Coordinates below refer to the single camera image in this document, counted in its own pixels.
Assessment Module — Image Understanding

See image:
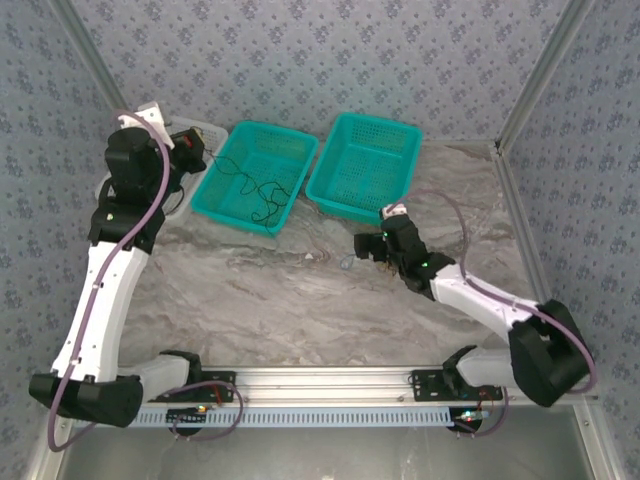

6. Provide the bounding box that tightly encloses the teal plastic basket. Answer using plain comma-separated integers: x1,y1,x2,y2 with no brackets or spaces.
304,112,424,227
190,119,320,240

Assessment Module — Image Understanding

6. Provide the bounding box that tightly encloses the grey metal panel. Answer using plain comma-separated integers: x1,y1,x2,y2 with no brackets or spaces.
54,405,601,480

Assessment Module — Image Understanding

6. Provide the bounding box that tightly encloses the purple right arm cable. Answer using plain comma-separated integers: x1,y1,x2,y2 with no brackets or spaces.
392,188,599,440

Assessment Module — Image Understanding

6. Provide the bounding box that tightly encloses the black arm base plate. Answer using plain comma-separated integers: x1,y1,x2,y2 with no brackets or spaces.
410,368,504,404
145,369,238,404

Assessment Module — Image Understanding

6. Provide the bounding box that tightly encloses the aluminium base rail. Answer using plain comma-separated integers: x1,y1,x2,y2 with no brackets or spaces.
43,364,600,407

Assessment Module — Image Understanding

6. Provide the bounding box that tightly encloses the white slotted cable duct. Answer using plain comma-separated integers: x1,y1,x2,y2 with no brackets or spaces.
134,407,459,429

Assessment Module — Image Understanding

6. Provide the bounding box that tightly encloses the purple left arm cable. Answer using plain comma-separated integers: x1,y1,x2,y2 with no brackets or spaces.
47,110,245,453

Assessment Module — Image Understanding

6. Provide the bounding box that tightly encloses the thin black cable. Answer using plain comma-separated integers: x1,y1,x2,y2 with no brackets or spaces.
198,148,297,239

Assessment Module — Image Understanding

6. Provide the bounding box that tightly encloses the white plastic basket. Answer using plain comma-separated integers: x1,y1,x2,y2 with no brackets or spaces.
94,115,229,222

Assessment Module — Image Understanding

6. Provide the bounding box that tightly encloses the aluminium table side rail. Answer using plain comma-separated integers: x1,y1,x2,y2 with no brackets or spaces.
491,141,554,306

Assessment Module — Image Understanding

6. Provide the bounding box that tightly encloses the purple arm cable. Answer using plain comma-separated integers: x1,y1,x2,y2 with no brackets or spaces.
47,110,245,453
392,188,599,440

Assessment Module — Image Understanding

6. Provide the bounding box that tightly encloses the aluminium frame post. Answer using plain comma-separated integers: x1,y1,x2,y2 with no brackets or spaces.
494,0,599,151
48,0,126,109

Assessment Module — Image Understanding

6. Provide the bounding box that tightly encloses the small black circuit board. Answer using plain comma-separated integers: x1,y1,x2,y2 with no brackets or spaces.
452,407,490,432
166,405,210,427

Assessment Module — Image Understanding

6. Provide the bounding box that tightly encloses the aluminium frame leg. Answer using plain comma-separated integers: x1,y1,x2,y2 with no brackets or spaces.
572,402,629,480
22,414,76,480

